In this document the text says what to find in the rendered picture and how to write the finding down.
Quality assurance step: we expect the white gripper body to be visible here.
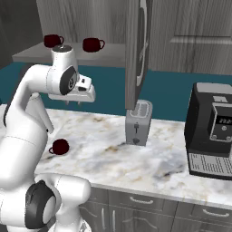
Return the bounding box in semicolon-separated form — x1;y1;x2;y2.
47;85;97;104

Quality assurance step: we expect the grey base cabinet door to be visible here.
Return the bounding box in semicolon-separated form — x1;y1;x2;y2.
78;201;111;232
170;217;232;232
108;206;174;232

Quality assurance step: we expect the open grey wall cabinet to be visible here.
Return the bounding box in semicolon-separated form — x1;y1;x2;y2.
12;0;128;69

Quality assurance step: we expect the silver toaster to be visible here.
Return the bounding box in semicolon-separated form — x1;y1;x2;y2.
124;99;154;148

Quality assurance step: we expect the wide grey drawer front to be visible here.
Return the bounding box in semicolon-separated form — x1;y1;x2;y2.
107;189;179;218

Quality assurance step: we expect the black coffee machine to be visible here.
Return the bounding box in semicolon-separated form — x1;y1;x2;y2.
183;82;232;181

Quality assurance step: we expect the silver curved door handle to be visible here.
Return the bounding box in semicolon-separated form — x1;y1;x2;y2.
135;0;150;89

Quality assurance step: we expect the narrow grey drawer front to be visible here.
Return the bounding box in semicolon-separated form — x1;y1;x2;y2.
88;187;110;205

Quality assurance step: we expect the closed grey cabinet door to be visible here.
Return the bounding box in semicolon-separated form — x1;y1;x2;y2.
147;0;232;76

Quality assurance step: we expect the dark red mug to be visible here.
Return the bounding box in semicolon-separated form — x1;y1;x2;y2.
43;34;65;49
48;138;71;156
82;37;106;53

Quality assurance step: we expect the silver drawer handle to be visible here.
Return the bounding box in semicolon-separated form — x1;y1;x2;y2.
201;208;231;218
129;196;155;206

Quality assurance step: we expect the silver cabinet door handle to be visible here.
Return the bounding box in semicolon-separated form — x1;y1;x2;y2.
111;209;118;232
101;207;107;231

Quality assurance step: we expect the open grey cabinet door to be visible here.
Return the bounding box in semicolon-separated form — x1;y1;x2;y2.
124;0;154;111

